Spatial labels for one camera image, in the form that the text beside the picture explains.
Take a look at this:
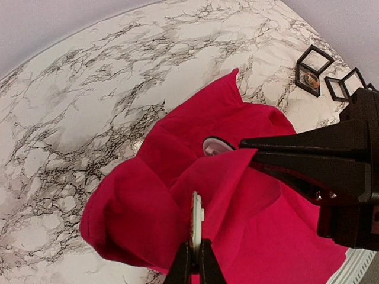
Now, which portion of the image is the brown round brooch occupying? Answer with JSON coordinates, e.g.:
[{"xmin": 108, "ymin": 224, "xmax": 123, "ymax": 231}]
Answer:
[{"xmin": 303, "ymin": 72, "xmax": 320, "ymax": 89}]

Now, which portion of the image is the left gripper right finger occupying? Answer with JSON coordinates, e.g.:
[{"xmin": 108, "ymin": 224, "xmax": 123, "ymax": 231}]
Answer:
[{"xmin": 198, "ymin": 239, "xmax": 227, "ymax": 284}]

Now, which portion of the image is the red t-shirt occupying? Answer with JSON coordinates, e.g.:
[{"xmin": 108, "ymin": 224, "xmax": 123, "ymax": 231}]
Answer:
[{"xmin": 80, "ymin": 69, "xmax": 346, "ymax": 283}]

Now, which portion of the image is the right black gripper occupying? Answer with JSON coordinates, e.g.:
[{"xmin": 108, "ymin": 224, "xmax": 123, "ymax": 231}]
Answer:
[{"xmin": 239, "ymin": 88, "xmax": 378, "ymax": 251}]

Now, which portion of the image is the black open display box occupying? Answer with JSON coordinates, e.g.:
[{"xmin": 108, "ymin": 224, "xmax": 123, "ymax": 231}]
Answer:
[
  {"xmin": 324, "ymin": 67, "xmax": 367, "ymax": 102},
  {"xmin": 367, "ymin": 83, "xmax": 378, "ymax": 91},
  {"xmin": 295, "ymin": 44, "xmax": 335, "ymax": 98}
]

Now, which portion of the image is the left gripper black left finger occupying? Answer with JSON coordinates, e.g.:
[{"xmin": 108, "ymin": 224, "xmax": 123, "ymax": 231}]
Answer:
[{"xmin": 167, "ymin": 240, "xmax": 192, "ymax": 284}]

